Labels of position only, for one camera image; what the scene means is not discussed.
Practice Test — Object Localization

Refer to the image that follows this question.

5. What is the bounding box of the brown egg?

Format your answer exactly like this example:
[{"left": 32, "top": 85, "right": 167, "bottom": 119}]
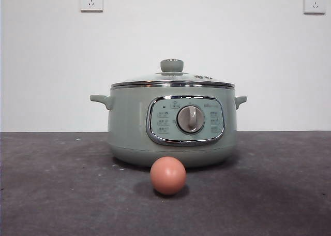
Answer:
[{"left": 150, "top": 156, "right": 187, "bottom": 196}]

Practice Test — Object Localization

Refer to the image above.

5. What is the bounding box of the sage green electric cooking pot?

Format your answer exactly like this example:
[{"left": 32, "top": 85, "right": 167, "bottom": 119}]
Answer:
[{"left": 89, "top": 86, "right": 247, "bottom": 169}]

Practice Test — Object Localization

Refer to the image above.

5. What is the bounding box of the white wall power socket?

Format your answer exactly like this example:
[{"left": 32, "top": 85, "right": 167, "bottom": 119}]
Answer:
[
  {"left": 303, "top": 0, "right": 326, "bottom": 15},
  {"left": 79, "top": 0, "right": 104, "bottom": 13}
]

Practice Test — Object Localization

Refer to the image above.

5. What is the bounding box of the glass lid with green knob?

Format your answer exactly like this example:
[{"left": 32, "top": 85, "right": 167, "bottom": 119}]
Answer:
[{"left": 111, "top": 58, "right": 236, "bottom": 89}]

